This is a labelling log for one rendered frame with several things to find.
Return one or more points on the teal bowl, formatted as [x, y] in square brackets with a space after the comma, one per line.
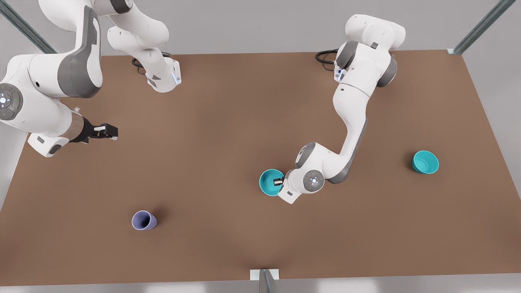
[268, 182]
[425, 162]

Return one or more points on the purple cup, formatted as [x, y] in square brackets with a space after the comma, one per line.
[143, 220]

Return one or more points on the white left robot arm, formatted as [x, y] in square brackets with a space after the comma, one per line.
[354, 110]

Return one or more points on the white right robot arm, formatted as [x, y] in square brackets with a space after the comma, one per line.
[44, 77]

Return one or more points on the silver frame post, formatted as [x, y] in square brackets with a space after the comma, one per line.
[265, 280]
[28, 28]
[480, 28]

